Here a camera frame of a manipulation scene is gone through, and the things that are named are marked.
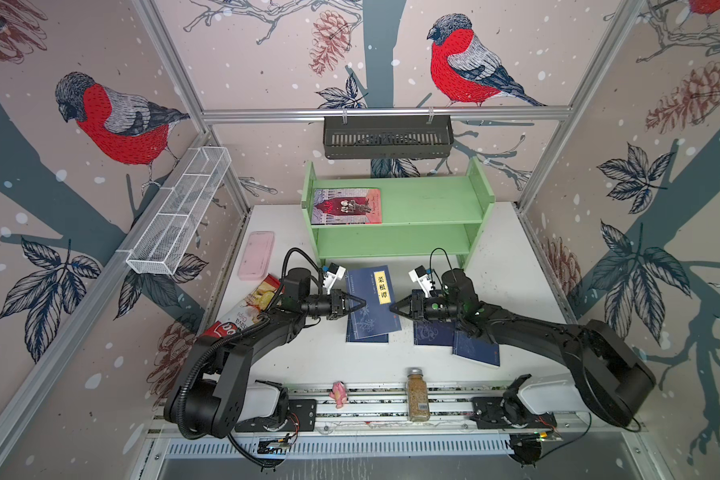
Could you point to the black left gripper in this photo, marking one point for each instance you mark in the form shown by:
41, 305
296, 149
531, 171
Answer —
336, 304

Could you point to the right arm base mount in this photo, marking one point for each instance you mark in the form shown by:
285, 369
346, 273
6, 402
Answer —
507, 411

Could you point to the pink Hamlet book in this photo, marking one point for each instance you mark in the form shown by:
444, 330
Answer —
346, 206

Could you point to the pink small toy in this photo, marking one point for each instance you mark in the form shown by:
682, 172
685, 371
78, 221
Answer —
339, 394

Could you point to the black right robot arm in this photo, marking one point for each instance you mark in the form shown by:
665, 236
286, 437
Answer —
604, 375

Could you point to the white wire mesh basket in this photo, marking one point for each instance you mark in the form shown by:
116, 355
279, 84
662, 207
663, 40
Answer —
162, 246

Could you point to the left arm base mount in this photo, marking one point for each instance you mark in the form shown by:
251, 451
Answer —
268, 407

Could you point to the rightmost blue book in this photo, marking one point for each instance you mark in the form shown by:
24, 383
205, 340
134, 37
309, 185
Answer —
475, 349

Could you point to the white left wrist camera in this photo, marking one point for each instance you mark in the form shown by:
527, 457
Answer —
331, 274

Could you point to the pink case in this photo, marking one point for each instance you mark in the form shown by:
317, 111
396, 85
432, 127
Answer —
254, 264

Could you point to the black hanging basket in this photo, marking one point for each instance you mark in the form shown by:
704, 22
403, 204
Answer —
387, 137

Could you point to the blue book yellow label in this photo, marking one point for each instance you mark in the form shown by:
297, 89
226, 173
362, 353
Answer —
375, 322

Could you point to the spice jar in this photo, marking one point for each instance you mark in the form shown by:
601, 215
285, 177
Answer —
417, 396

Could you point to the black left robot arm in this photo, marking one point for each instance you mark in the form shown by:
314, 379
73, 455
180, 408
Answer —
209, 392

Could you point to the red snack bag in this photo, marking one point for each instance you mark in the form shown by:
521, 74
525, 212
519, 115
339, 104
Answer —
246, 313

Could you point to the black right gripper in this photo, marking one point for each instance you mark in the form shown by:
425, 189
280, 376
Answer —
418, 305

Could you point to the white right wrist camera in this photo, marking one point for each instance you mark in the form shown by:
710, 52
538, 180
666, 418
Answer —
422, 277

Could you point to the green wooden shelf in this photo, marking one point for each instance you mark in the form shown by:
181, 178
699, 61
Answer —
419, 215

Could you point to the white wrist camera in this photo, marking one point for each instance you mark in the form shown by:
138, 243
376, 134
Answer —
331, 274
422, 277

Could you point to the aluminium rail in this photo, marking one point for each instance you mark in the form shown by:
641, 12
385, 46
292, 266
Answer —
382, 409

